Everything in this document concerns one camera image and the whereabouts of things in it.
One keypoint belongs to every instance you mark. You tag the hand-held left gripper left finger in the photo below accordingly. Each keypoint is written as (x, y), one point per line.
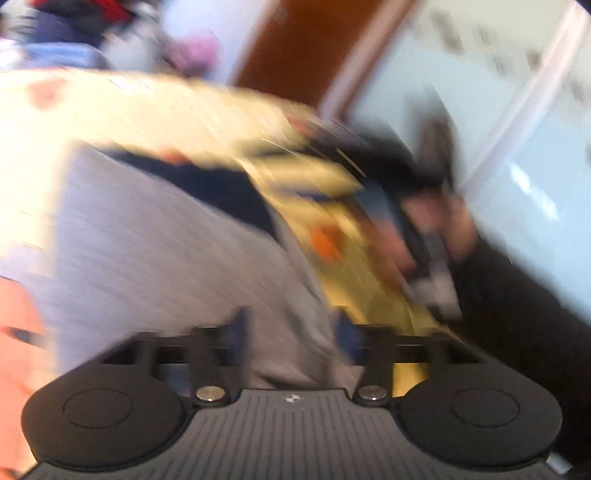
(237, 328)

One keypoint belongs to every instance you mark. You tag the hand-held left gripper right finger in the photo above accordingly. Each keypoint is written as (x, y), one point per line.
(344, 333)

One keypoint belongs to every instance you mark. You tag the navy and grey knitted sweater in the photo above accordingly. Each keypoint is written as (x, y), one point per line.
(161, 258)

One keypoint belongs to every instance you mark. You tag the person's right forearm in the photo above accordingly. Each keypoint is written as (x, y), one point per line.
(521, 332)

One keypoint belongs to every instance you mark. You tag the dark clothes pile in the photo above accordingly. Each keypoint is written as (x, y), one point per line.
(74, 23)

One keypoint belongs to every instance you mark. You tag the person's right hand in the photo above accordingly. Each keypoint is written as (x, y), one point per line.
(455, 226)

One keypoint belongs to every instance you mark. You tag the yellow flower print quilt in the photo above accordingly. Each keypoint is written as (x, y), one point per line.
(295, 184)

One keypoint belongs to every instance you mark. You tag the brown wooden door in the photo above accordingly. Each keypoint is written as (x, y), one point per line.
(314, 46)

